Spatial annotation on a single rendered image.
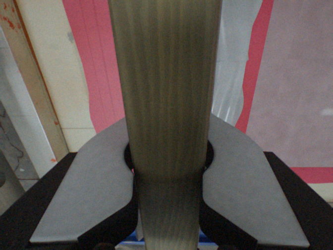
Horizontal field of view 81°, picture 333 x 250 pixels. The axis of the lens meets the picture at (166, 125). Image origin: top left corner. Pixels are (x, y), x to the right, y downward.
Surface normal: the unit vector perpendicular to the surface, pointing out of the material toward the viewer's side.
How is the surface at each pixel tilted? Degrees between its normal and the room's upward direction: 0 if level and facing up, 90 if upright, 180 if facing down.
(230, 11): 34
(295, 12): 0
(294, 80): 0
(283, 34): 0
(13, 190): 90
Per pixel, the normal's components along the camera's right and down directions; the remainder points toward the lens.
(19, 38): 1.00, -0.01
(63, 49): -0.03, 0.51
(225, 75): -0.57, 0.39
